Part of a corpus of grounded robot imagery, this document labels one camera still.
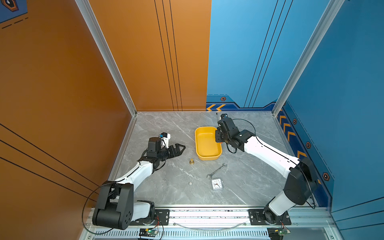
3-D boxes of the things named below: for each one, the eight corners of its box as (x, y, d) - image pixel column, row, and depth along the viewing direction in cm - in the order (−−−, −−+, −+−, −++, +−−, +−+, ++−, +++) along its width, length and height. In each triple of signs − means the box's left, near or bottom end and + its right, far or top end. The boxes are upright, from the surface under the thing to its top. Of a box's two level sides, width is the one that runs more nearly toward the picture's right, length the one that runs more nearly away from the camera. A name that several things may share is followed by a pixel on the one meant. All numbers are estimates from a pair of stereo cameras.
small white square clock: (211, 190, 84) (212, 189, 82) (211, 179, 88) (211, 177, 86) (222, 190, 84) (223, 189, 82) (221, 179, 88) (222, 177, 86)
